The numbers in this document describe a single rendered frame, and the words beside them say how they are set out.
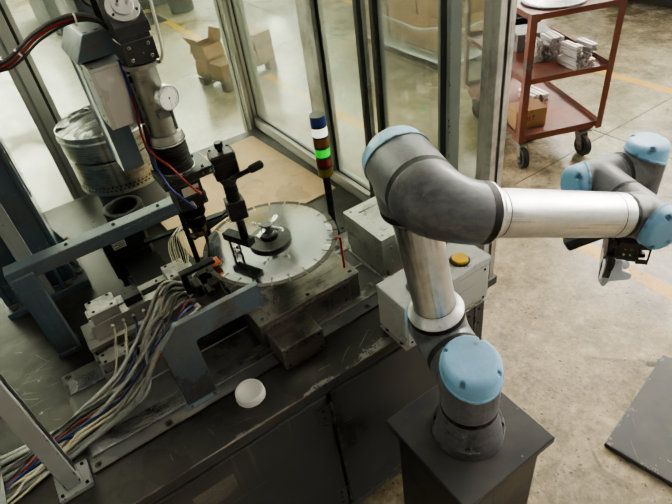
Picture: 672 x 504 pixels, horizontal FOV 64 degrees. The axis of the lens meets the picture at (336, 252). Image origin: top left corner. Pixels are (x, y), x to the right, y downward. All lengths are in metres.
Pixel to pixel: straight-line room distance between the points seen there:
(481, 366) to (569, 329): 1.46
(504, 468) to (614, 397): 1.16
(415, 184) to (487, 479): 0.65
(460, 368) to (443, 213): 0.37
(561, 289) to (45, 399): 2.07
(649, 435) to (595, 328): 0.51
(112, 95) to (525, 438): 1.08
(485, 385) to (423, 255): 0.26
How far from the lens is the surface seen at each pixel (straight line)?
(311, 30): 1.77
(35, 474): 1.43
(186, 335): 1.22
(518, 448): 1.23
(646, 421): 2.26
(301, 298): 1.38
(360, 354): 1.37
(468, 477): 1.19
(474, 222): 0.78
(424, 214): 0.77
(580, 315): 2.56
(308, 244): 1.38
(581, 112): 3.67
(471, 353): 1.07
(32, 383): 1.64
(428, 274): 1.00
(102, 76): 1.17
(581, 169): 1.08
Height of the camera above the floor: 1.80
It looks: 39 degrees down
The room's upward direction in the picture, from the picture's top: 9 degrees counter-clockwise
